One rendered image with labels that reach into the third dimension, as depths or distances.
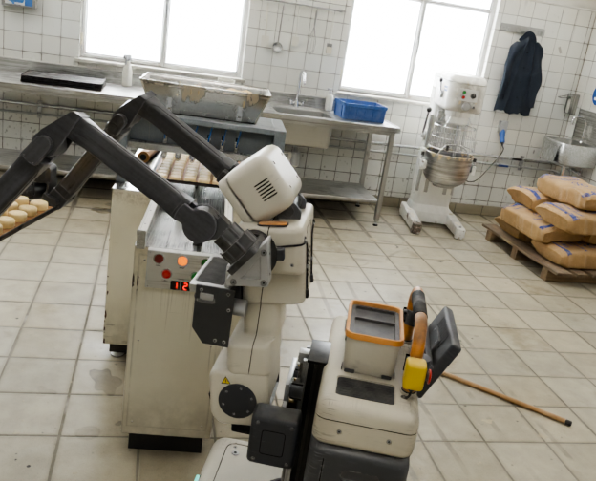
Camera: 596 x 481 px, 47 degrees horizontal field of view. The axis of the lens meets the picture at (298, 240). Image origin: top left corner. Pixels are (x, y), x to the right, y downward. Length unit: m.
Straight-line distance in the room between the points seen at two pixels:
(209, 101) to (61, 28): 3.44
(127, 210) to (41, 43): 3.44
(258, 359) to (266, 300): 0.16
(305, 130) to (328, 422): 4.37
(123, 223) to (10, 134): 3.50
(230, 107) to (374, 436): 1.76
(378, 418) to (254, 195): 0.61
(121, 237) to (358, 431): 1.76
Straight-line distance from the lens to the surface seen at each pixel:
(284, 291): 1.76
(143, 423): 2.73
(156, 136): 3.10
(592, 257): 5.78
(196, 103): 3.04
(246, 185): 1.67
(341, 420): 1.69
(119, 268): 3.21
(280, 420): 1.79
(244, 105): 3.02
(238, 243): 1.56
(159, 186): 1.58
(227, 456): 2.35
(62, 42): 6.34
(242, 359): 1.83
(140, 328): 2.54
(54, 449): 2.84
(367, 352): 1.78
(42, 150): 1.61
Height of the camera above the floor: 1.66
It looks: 18 degrees down
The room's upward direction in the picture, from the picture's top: 9 degrees clockwise
